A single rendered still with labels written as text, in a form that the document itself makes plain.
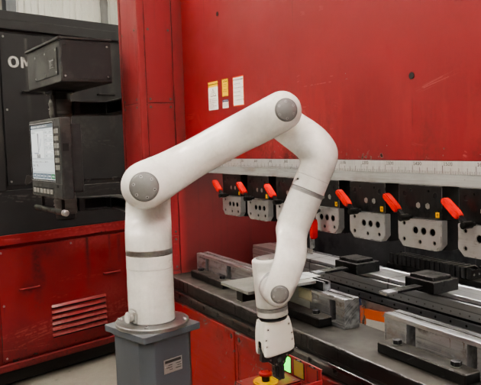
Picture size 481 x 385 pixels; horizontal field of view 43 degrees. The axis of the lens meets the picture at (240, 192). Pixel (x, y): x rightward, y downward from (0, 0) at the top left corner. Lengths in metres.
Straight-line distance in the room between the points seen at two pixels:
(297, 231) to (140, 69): 1.40
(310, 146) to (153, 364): 0.67
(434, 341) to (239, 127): 0.75
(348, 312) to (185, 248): 1.10
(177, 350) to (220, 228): 1.37
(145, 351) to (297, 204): 0.53
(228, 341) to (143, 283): 0.89
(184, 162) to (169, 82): 1.31
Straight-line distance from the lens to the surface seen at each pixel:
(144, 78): 2.77
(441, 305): 2.03
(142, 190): 1.48
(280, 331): 1.67
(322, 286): 2.05
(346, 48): 1.87
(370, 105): 1.77
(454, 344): 1.66
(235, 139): 1.55
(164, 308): 1.59
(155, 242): 1.55
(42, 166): 3.02
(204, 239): 2.89
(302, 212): 1.59
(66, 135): 2.77
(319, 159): 1.59
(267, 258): 1.61
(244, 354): 2.30
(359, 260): 2.24
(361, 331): 1.96
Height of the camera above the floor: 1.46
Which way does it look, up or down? 5 degrees down
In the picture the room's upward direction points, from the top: 2 degrees counter-clockwise
